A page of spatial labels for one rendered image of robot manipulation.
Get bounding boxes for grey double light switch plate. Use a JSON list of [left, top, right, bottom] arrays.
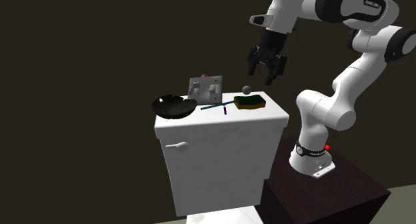
[[187, 75, 224, 105]]

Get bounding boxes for dark wooden robot stand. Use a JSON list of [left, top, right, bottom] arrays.
[[254, 137, 392, 224]]

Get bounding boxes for white toilet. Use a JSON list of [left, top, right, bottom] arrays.
[[153, 91, 290, 224]]

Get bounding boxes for teal pen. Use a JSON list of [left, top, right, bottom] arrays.
[[200, 100, 237, 111]]

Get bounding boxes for green and yellow sponge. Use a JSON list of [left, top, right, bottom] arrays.
[[233, 94, 267, 111]]

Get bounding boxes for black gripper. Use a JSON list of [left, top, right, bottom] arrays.
[[247, 28, 289, 87]]

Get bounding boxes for black broken bowl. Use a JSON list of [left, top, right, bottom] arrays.
[[151, 93, 198, 120]]

